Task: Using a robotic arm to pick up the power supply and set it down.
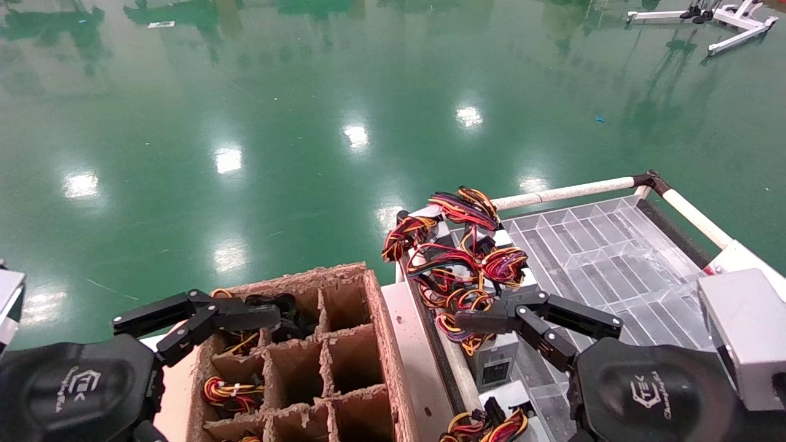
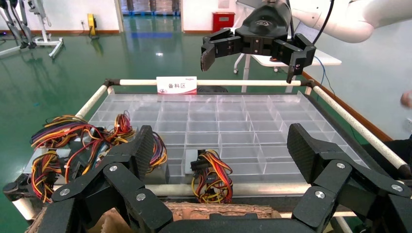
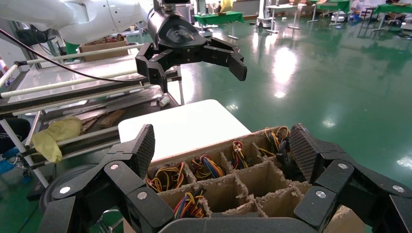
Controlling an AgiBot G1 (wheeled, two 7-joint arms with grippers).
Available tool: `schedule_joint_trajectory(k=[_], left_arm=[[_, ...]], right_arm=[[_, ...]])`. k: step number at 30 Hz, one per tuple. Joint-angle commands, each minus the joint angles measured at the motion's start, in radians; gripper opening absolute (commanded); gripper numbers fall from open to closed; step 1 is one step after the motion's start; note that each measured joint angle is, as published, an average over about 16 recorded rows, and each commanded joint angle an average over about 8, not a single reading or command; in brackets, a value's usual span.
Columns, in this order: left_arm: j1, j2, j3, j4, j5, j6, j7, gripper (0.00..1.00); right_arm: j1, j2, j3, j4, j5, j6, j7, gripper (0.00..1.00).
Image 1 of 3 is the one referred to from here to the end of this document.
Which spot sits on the white floor stand base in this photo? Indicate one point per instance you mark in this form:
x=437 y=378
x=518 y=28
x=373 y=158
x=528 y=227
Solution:
x=657 y=15

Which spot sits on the white paper on floor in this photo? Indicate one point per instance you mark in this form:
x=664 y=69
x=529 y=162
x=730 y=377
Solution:
x=161 y=24

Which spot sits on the black pipe corner connector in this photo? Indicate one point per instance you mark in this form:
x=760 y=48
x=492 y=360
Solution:
x=651 y=180

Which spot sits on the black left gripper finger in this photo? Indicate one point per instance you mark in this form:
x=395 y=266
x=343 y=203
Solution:
x=245 y=318
x=156 y=310

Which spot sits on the brown cardboard divider box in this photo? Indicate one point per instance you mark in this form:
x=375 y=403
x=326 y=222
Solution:
x=381 y=344

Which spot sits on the white cart frame pipe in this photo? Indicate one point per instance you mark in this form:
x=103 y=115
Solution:
x=694 y=215
x=565 y=193

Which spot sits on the clear plastic divider tray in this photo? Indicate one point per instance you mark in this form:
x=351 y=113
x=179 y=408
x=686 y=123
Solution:
x=602 y=245

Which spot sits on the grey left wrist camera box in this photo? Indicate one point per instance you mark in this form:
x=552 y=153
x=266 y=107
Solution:
x=9 y=307

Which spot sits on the white label sign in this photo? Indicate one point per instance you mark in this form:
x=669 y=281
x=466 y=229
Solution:
x=746 y=258

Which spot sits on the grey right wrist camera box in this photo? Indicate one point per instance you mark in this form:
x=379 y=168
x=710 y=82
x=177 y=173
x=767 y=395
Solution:
x=746 y=337

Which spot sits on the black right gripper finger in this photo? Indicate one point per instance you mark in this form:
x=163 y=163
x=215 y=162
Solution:
x=491 y=321
x=577 y=314

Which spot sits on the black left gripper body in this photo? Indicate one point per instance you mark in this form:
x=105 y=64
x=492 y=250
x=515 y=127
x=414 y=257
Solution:
x=80 y=393

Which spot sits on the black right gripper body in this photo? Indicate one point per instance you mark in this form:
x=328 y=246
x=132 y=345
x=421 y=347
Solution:
x=651 y=393

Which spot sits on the black cart edge strip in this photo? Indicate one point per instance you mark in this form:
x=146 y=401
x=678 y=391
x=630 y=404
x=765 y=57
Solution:
x=672 y=233

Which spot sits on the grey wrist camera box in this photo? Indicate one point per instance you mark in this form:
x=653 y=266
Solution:
x=746 y=337
x=9 y=307

